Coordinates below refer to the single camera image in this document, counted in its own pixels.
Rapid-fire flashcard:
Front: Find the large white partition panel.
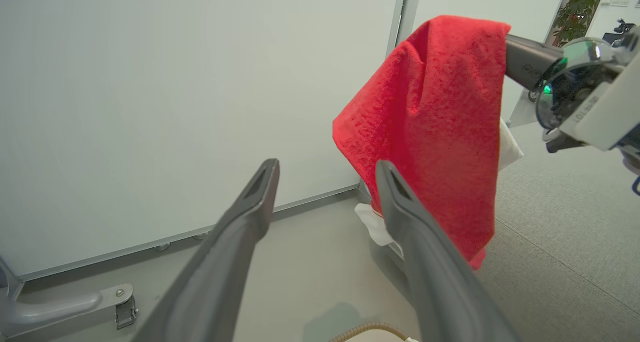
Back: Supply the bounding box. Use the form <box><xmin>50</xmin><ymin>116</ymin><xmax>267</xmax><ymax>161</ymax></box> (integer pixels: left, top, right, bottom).
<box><xmin>0</xmin><ymin>0</ymin><xmax>407</xmax><ymax>282</ymax></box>

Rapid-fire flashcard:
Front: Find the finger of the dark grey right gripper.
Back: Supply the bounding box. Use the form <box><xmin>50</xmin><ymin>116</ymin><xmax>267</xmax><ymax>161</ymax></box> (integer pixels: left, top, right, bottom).
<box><xmin>505</xmin><ymin>34</ymin><xmax>564</xmax><ymax>90</ymax></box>

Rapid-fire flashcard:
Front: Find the black caster wheel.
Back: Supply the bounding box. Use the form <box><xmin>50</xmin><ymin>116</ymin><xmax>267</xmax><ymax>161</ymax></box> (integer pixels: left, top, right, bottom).
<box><xmin>115</xmin><ymin>297</ymin><xmax>139</xmax><ymax>330</ymax></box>

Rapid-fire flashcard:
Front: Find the white garment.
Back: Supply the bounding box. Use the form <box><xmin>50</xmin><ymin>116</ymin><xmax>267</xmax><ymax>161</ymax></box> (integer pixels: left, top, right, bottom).
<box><xmin>354</xmin><ymin>117</ymin><xmax>525</xmax><ymax>260</ymax></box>

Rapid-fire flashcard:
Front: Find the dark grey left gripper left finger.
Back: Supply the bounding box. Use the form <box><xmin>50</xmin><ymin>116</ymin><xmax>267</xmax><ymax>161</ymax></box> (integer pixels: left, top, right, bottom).
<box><xmin>130</xmin><ymin>158</ymin><xmax>281</xmax><ymax>342</ymax></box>

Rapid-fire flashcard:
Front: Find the grey partition foot with caster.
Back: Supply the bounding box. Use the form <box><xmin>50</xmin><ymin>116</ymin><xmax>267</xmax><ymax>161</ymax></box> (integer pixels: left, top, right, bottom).
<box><xmin>0</xmin><ymin>257</ymin><xmax>136</xmax><ymax>338</ymax></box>

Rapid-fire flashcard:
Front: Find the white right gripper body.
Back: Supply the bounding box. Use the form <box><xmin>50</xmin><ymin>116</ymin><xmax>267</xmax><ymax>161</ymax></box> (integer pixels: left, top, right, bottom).
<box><xmin>530</xmin><ymin>27</ymin><xmax>640</xmax><ymax>175</ymax></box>

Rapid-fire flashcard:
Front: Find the black background machine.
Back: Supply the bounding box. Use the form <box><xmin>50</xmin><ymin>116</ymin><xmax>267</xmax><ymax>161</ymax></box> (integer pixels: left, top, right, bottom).
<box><xmin>602</xmin><ymin>19</ymin><xmax>637</xmax><ymax>45</ymax></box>

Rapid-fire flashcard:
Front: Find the red fleece cloth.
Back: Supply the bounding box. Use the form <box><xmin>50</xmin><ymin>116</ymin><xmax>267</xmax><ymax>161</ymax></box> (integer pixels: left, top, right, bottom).
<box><xmin>332</xmin><ymin>15</ymin><xmax>512</xmax><ymax>270</ymax></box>

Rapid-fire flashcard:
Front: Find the white laundry basket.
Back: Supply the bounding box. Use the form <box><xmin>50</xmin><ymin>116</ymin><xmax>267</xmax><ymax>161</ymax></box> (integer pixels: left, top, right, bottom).
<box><xmin>329</xmin><ymin>322</ymin><xmax>418</xmax><ymax>342</ymax></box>

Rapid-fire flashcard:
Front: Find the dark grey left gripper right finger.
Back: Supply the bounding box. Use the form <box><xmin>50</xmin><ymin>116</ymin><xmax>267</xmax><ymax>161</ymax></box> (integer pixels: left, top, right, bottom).
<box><xmin>375</xmin><ymin>160</ymin><xmax>521</xmax><ymax>342</ymax></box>

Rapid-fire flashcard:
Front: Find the green potted plant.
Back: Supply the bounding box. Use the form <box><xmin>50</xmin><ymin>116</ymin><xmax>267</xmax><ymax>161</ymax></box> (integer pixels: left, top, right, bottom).
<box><xmin>552</xmin><ymin>0</ymin><xmax>605</xmax><ymax>46</ymax></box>

